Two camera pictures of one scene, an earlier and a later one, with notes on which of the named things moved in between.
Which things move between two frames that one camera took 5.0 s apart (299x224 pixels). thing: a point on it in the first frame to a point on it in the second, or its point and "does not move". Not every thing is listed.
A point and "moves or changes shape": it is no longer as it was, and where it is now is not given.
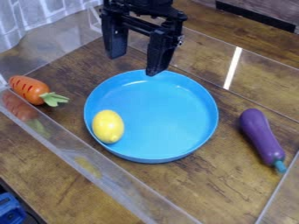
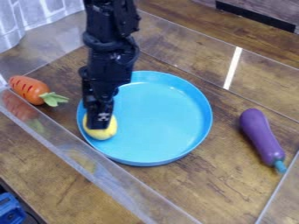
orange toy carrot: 33,91 does not move
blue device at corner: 12,213 does not move
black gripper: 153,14 to 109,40
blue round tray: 151,118 moves or changes shape
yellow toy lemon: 107,125 moves or changes shape
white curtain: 23,14 does not move
